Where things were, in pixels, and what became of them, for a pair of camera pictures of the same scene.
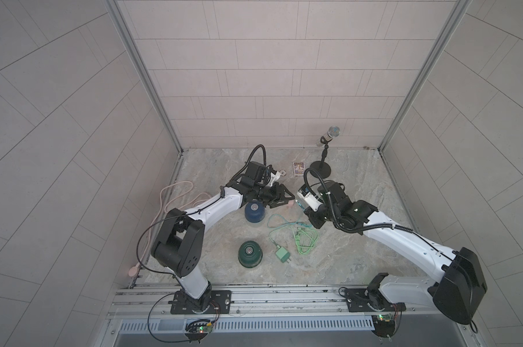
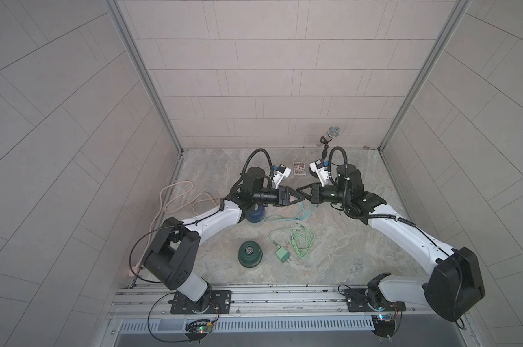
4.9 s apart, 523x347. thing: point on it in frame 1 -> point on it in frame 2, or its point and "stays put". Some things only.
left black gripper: [276, 196] stays put
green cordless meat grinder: [250, 254] stays put
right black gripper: [311, 216] -> [317, 191]
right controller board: [384, 324] stays put
